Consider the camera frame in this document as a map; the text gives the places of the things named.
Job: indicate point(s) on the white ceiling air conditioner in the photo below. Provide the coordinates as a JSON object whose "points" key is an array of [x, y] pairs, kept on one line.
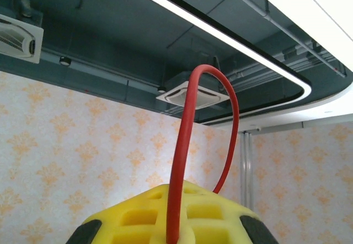
{"points": [[207, 98], [16, 38]]}

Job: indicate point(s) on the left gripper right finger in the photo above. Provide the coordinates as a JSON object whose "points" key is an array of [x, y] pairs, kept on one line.
{"points": [[220, 222]]}

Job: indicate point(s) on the white linear ceiling light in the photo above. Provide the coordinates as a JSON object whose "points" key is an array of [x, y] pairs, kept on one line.
{"points": [[220, 36]]}

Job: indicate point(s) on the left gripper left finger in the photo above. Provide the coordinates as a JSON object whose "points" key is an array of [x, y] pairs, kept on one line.
{"points": [[129, 219]]}

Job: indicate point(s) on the small round ceiling spotlight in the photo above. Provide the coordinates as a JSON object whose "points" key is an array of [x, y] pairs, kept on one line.
{"points": [[65, 60], [161, 89]]}

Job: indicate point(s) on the grey ceiling pipe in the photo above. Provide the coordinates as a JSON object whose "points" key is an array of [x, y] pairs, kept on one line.
{"points": [[267, 15]]}

